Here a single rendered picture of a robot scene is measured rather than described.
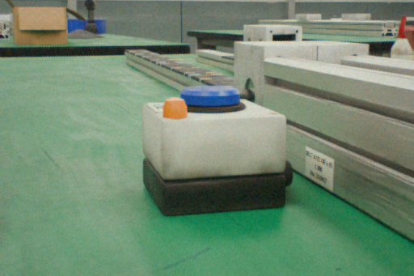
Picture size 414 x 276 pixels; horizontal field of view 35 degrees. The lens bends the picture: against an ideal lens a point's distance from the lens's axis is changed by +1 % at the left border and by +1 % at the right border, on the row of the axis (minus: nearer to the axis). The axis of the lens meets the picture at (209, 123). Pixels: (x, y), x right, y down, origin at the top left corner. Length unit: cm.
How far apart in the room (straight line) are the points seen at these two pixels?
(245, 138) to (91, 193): 12
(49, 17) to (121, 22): 912
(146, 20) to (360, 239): 1163
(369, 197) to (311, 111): 10
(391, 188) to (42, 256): 19
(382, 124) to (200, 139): 11
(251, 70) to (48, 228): 28
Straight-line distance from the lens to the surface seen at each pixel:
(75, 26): 420
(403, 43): 120
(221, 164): 40
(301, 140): 49
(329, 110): 45
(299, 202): 43
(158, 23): 1202
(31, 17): 274
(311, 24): 436
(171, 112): 39
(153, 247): 35
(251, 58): 60
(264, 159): 41
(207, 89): 42
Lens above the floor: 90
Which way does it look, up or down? 9 degrees down
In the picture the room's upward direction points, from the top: straight up
